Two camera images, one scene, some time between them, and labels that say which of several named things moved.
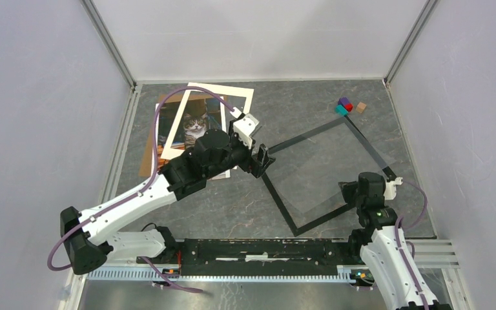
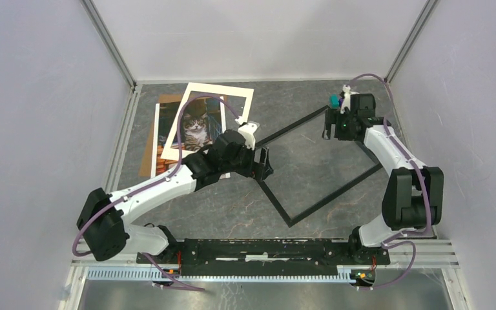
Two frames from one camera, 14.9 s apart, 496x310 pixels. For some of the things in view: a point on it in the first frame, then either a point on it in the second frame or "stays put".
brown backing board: x=148 y=157 stays put
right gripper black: x=346 y=188 -> x=331 y=117
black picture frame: x=294 y=224 -> x=273 y=198
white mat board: x=172 y=153 stays put
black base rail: x=258 y=257 stays put
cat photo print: x=199 y=115 stays put
